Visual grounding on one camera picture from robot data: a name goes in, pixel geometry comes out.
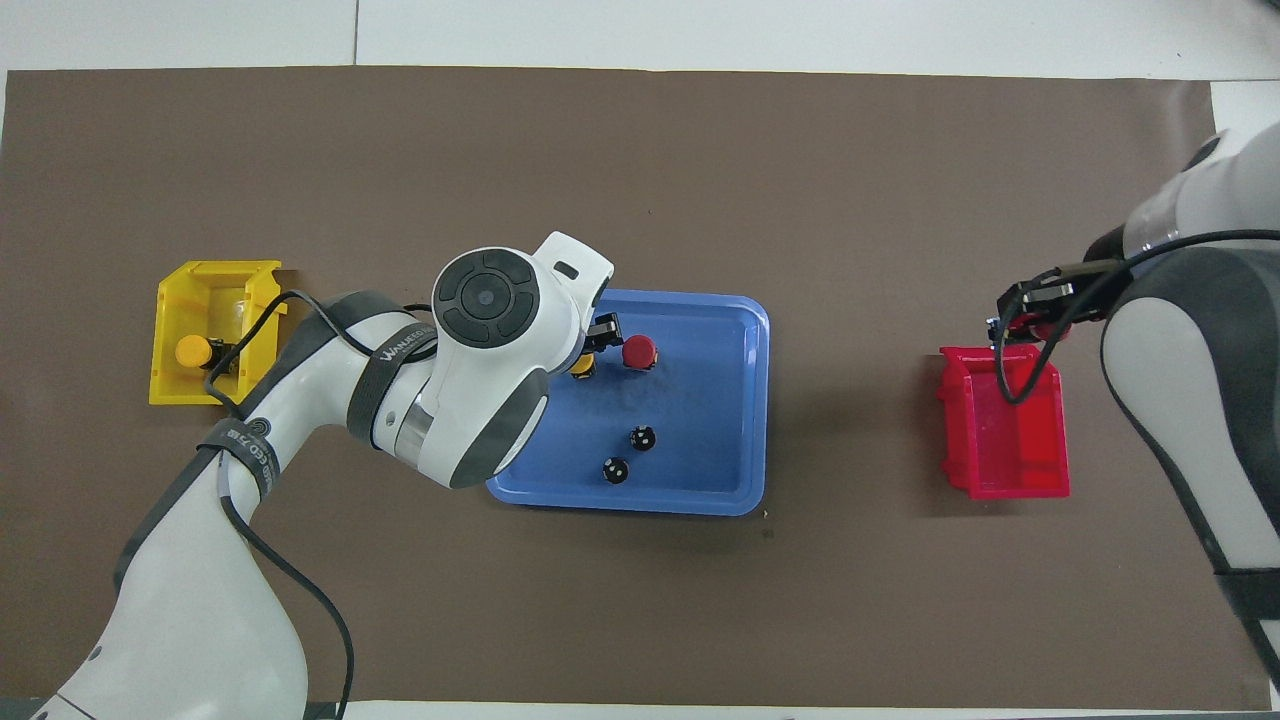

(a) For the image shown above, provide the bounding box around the blue plastic tray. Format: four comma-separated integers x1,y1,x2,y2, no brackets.
486,289,771,518

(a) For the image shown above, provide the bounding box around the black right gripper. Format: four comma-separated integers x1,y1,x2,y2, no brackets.
987,260,1133,347

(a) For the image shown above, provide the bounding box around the brown table mat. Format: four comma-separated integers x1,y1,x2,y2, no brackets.
0,65,1276,707

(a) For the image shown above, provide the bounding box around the yellow plastic bin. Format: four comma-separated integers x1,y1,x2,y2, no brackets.
149,260,289,407

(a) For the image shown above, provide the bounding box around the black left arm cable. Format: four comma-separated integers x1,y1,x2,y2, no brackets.
200,290,441,720

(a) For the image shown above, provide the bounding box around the red plastic bin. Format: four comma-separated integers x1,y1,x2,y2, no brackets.
937,345,1071,500

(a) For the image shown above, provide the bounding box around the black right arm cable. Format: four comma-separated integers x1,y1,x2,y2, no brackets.
995,228,1280,407

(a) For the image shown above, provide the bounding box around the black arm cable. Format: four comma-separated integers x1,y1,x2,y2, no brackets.
995,228,1280,407
200,290,441,720

